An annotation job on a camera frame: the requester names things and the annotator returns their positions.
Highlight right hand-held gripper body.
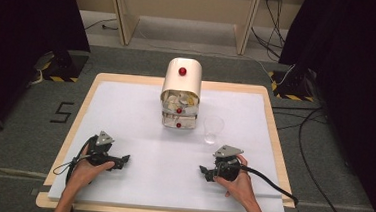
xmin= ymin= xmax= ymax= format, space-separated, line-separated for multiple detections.
xmin=211 ymin=144 xmax=245 ymax=184

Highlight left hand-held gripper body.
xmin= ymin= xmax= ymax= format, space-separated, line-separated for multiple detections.
xmin=85 ymin=129 xmax=122 ymax=171

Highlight person's right hand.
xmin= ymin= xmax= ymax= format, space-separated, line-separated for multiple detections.
xmin=211 ymin=152 xmax=261 ymax=209

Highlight person's left hand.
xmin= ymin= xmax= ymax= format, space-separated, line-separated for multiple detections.
xmin=66 ymin=143 xmax=117 ymax=196

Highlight clear plastic cup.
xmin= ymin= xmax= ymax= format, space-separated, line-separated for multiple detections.
xmin=201 ymin=114 xmax=226 ymax=147

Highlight white table mat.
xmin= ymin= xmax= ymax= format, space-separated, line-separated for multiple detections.
xmin=47 ymin=77 xmax=294 ymax=212

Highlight crumpled white paper packets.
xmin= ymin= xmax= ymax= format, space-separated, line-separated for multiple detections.
xmin=161 ymin=89 xmax=200 ymax=117

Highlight cream mini drawer cabinet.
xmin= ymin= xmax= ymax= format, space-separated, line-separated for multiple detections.
xmin=157 ymin=55 xmax=204 ymax=132

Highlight black stand base striped tape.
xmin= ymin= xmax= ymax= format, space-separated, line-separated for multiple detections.
xmin=266 ymin=65 xmax=318 ymax=103
xmin=31 ymin=48 xmax=90 ymax=85

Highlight dark curtain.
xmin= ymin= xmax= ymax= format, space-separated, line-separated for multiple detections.
xmin=0 ymin=0 xmax=95 ymax=151
xmin=267 ymin=0 xmax=376 ymax=212

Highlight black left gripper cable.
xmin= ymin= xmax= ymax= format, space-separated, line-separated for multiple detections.
xmin=51 ymin=132 xmax=96 ymax=187

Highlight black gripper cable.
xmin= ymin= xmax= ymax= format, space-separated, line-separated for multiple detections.
xmin=51 ymin=132 xmax=96 ymax=187
xmin=236 ymin=164 xmax=302 ymax=207

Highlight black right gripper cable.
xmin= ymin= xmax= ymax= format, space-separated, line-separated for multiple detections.
xmin=236 ymin=164 xmax=302 ymax=207

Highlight black floor cable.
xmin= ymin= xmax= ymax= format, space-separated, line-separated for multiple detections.
xmin=263 ymin=103 xmax=364 ymax=212

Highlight light wooden desk frame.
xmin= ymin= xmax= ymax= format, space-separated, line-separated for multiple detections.
xmin=103 ymin=0 xmax=263 ymax=58

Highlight black floor cables bundle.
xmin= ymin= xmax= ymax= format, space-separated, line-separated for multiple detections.
xmin=248 ymin=0 xmax=290 ymax=61

